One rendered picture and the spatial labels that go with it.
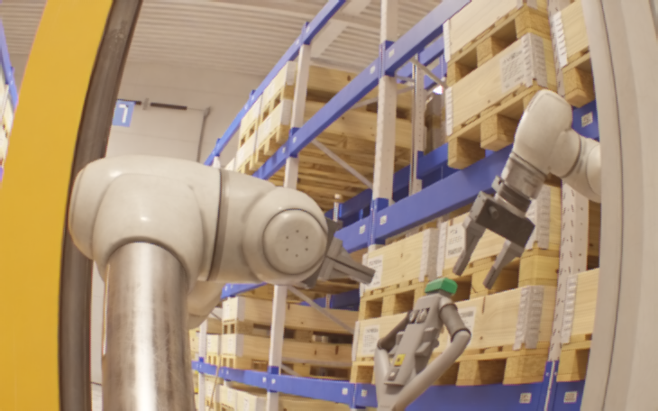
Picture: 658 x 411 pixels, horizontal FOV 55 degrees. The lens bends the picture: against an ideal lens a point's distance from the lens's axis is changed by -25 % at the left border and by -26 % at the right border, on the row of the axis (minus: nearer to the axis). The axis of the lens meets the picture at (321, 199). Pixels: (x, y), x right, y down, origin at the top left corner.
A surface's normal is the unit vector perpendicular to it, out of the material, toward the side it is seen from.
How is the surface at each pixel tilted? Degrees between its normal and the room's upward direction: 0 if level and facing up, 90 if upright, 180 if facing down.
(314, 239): 104
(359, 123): 90
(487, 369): 90
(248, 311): 90
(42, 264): 90
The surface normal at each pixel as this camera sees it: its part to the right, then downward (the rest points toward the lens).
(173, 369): 0.72, -0.60
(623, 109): -0.96, -0.14
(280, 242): 0.46, 0.04
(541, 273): 0.30, -0.18
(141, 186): 0.15, -0.74
